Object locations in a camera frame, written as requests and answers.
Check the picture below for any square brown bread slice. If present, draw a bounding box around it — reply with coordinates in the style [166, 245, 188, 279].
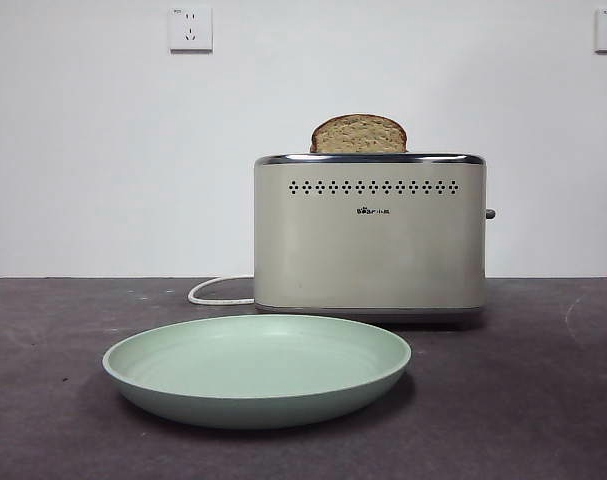
[309, 114, 410, 154]

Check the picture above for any white power cable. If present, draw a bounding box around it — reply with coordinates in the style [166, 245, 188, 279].
[187, 275, 257, 307]

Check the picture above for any beige two-slot toaster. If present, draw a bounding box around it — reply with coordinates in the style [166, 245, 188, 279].
[252, 152, 498, 331]

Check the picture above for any pale green round plate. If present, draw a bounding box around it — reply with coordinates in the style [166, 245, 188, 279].
[101, 313, 413, 431]

